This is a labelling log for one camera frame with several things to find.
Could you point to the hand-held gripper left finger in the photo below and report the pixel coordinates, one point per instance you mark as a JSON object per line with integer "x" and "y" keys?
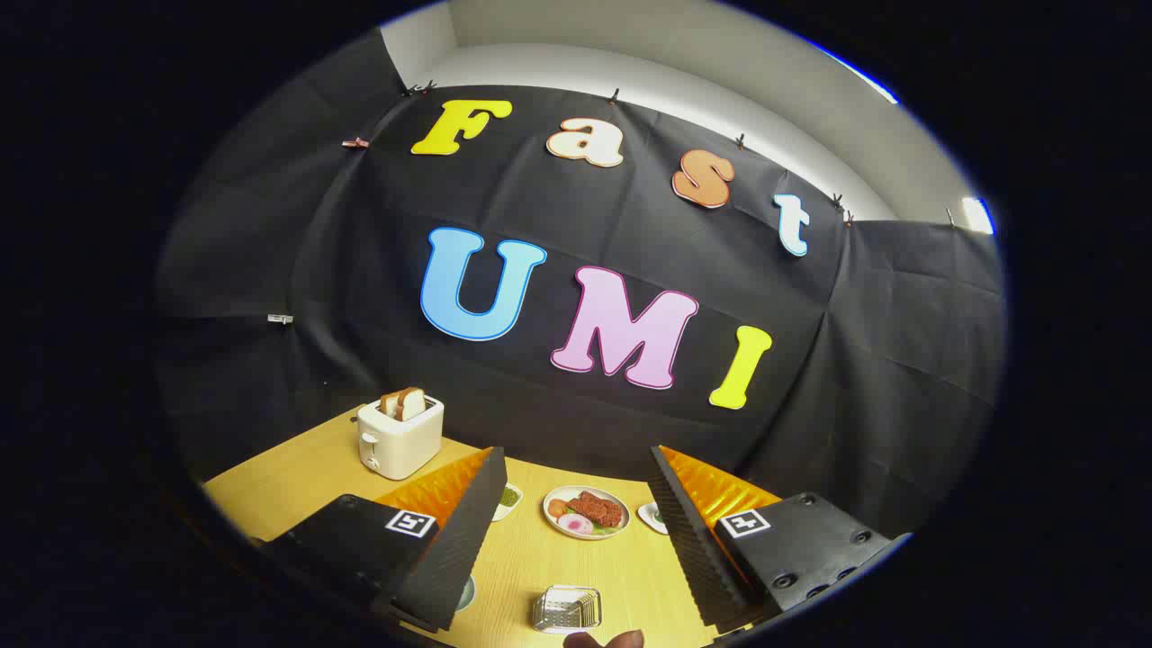
{"x": 468, "y": 531}

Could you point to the toast bread slice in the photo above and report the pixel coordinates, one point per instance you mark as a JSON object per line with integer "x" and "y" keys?
{"x": 390, "y": 405}
{"x": 413, "y": 403}

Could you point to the white toaster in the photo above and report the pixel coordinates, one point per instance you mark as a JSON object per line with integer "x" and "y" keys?
{"x": 400, "y": 445}

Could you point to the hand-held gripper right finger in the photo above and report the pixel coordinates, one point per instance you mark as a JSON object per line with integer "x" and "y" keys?
{"x": 688, "y": 540}

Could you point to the orange carrot slice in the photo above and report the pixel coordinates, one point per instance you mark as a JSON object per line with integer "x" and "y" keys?
{"x": 557, "y": 508}

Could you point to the green lettuce leaf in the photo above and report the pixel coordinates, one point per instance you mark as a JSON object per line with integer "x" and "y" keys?
{"x": 607, "y": 530}

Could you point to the small white square dish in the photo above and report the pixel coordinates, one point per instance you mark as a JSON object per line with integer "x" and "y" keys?
{"x": 648, "y": 515}

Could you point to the white divided bean dish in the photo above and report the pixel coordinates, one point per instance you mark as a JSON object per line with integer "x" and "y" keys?
{"x": 508, "y": 497}

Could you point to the brown meat pieces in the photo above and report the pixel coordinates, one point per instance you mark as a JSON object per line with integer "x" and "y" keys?
{"x": 598, "y": 509}

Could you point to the teal round plate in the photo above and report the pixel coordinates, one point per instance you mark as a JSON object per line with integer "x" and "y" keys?
{"x": 465, "y": 594}

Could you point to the white round food plate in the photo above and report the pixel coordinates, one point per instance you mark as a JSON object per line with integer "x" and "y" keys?
{"x": 551, "y": 524}

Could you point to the pink round food slice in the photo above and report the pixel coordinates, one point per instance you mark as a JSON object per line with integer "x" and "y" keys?
{"x": 576, "y": 524}

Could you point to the perforated metal tray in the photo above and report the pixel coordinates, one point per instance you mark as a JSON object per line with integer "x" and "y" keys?
{"x": 565, "y": 610}

